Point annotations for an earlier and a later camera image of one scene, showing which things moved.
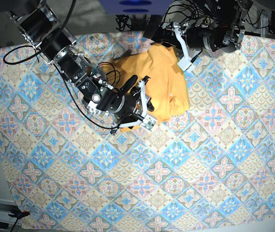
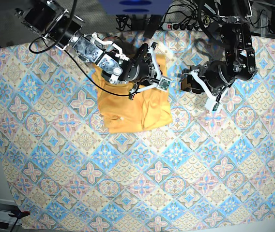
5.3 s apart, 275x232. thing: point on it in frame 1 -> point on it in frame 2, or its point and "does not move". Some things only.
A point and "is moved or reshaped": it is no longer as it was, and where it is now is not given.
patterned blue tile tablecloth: (224, 164) does not move
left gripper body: (133, 110) -> (145, 71)
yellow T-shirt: (169, 94) is moved or reshaped
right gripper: (193, 39) -> (215, 79)
